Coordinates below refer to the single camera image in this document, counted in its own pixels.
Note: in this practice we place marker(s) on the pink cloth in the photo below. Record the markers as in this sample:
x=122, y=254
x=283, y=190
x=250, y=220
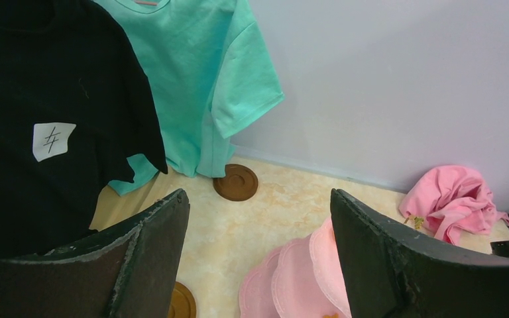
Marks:
x=452, y=199

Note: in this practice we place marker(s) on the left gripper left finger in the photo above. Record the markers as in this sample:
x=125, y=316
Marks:
x=126, y=270

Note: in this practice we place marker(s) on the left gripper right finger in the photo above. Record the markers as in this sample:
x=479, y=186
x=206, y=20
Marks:
x=392, y=270

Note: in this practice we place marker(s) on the brown round coaster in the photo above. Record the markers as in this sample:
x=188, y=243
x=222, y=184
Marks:
x=183, y=303
x=240, y=183

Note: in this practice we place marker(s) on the black t-shirt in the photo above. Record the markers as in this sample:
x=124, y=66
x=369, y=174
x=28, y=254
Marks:
x=75, y=105

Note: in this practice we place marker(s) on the orange flower pastry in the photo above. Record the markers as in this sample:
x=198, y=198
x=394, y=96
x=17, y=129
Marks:
x=334, y=315

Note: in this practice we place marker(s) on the teal t-shirt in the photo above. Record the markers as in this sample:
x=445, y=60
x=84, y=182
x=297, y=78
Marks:
x=209, y=71

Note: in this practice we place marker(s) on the pink three-tier cake stand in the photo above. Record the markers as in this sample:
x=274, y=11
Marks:
x=302, y=278

